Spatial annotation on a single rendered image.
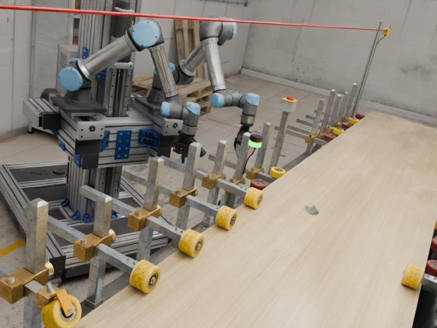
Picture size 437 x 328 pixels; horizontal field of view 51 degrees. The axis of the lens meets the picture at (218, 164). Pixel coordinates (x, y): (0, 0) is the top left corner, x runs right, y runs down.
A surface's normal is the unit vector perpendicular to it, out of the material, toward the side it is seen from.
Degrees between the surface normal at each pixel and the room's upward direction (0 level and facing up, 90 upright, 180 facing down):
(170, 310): 0
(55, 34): 90
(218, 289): 0
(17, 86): 90
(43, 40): 90
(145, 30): 85
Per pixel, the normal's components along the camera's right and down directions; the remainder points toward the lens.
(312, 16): -0.38, 0.27
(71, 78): -0.11, 0.43
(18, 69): 0.90, 0.30
